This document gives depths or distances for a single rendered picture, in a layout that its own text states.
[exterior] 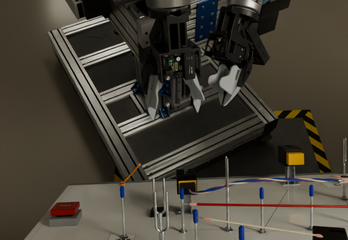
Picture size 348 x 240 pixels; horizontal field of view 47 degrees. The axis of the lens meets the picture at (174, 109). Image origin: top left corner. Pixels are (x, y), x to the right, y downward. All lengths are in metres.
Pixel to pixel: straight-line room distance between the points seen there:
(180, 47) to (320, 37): 2.46
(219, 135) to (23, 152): 1.09
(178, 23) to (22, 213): 1.69
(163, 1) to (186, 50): 0.09
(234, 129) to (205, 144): 0.18
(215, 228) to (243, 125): 1.32
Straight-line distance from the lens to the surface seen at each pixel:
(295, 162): 1.05
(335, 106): 2.62
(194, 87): 0.74
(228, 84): 0.89
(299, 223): 0.85
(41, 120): 2.49
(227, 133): 2.04
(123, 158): 1.96
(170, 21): 0.64
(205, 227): 0.81
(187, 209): 0.90
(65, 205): 0.89
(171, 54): 0.65
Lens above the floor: 1.87
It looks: 51 degrees down
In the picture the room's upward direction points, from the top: straight up
